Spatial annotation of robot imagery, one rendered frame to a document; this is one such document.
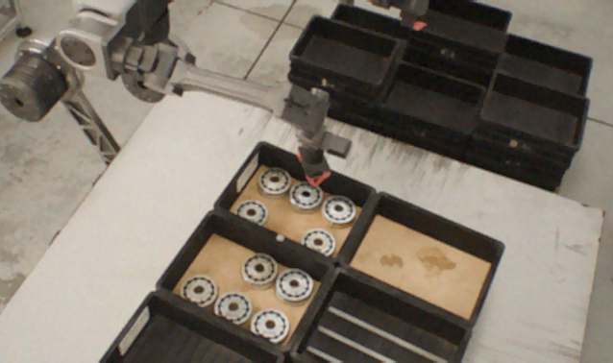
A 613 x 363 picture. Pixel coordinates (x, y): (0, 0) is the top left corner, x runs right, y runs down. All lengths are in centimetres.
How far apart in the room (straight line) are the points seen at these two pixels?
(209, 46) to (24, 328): 214
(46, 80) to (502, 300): 159
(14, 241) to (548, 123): 225
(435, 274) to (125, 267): 93
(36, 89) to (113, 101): 128
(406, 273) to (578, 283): 59
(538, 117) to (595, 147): 76
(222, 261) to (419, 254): 58
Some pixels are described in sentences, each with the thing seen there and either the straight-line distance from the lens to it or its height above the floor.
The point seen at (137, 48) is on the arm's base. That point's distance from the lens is 178.
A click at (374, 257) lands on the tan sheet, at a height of 83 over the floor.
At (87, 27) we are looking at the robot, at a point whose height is 150.
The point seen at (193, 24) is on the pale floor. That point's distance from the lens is 414.
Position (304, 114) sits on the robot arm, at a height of 152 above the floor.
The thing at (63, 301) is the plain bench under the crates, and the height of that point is 70.
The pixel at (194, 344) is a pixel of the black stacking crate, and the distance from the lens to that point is 205.
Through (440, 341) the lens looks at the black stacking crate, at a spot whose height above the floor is 83.
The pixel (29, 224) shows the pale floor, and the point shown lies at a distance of 337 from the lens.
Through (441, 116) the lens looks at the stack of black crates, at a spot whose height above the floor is 38.
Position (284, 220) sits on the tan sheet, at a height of 83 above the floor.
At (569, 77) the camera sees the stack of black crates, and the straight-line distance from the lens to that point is 364.
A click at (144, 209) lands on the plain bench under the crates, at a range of 245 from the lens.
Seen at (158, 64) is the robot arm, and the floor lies 146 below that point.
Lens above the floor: 267
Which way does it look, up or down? 52 degrees down
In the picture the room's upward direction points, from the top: 7 degrees clockwise
